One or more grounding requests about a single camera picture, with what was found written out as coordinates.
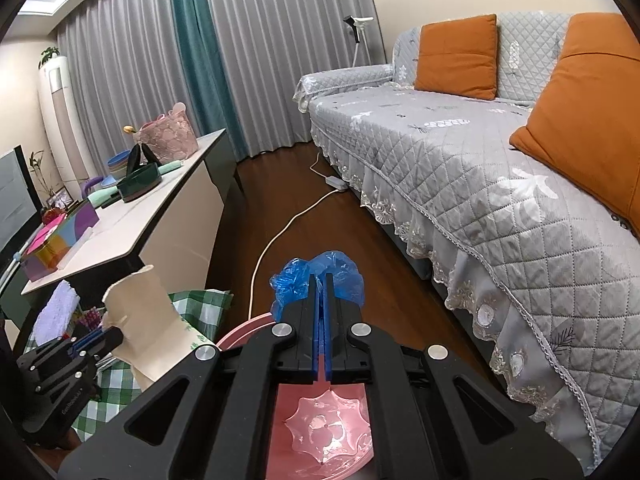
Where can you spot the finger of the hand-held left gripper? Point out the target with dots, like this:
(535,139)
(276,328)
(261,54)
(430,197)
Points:
(100,342)

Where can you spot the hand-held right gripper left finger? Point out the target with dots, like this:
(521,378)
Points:
(315,325)

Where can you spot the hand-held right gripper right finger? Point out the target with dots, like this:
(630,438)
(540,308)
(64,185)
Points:
(330,325)

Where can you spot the blue plastic bag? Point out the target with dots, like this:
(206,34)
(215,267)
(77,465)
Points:
(300,275)

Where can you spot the beige paper bag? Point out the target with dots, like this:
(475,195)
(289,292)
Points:
(150,320)

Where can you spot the pink plastic bin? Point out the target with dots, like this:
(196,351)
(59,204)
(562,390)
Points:
(295,400)

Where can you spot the white towel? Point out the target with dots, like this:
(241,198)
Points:
(55,310)

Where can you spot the clear plastic package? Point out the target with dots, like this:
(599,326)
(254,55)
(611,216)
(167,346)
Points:
(325,425)

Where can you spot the green checked tablecloth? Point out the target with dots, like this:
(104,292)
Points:
(200,305)

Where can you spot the multicoloured box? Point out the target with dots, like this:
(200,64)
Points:
(70,230)

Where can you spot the red round ornament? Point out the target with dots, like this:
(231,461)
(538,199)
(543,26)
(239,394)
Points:
(50,216)

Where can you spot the white power strip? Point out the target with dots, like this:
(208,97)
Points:
(335,183)

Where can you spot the white long table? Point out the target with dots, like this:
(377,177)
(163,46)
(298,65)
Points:
(165,200)

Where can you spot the dark green oval container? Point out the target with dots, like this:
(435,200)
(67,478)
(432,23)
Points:
(140,182)

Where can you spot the black television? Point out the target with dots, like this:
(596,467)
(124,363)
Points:
(15,200)

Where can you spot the stack of pastel bowls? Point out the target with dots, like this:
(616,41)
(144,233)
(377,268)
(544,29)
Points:
(120,162)

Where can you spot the mint green cloth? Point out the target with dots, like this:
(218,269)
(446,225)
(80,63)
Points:
(170,167)

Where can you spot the grey quilted sofa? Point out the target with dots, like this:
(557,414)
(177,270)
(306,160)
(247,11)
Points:
(425,160)

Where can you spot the bamboo plant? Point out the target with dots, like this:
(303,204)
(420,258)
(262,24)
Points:
(37,162)

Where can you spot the yellow flower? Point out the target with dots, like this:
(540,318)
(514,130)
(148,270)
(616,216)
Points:
(129,130)

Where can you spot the pink woven basket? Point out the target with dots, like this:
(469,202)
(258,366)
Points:
(167,135)

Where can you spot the white standing air conditioner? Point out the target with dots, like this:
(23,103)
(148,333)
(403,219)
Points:
(60,110)

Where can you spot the green potted plant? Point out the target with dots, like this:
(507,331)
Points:
(49,55)

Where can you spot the grey curtain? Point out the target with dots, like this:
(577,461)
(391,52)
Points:
(280,35)

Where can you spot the square orange cushion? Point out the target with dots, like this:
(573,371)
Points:
(455,55)

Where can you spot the teal curtain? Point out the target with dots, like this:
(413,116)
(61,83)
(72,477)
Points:
(200,50)

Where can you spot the white floor lamp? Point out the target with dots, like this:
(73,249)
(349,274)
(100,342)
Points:
(359,21)

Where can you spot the large orange cushion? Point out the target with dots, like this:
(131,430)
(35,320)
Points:
(590,125)

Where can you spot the photo frame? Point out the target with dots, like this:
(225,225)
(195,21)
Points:
(61,199)

